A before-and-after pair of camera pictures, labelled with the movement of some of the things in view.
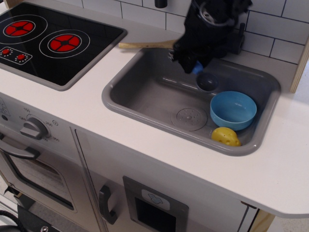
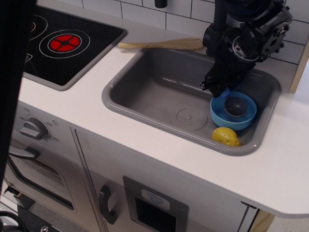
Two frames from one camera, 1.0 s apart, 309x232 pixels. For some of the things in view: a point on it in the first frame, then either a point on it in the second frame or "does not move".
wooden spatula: x=168 y=44 does not move
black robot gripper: x=202 y=40 → x=231 y=65
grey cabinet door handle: x=104 y=195 does not move
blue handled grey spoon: x=206 y=82 → x=234 y=106
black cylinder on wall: x=161 y=4 does not move
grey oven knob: x=35 y=128 does not move
